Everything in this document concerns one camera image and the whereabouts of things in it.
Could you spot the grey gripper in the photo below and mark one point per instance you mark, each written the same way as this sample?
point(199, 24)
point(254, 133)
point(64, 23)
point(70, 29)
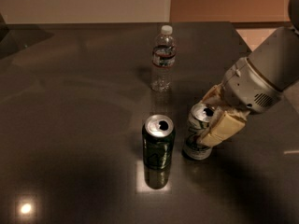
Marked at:
point(249, 86)

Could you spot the silver 7up can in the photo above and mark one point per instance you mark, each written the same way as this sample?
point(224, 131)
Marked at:
point(198, 121)

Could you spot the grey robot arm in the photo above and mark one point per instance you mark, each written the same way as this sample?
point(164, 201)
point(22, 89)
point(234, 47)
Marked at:
point(277, 58)

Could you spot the green soda can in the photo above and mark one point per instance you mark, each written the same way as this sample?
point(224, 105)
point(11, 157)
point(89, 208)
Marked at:
point(158, 135)

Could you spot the clear plastic water bottle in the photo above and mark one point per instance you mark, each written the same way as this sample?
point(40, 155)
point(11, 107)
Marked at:
point(163, 59)

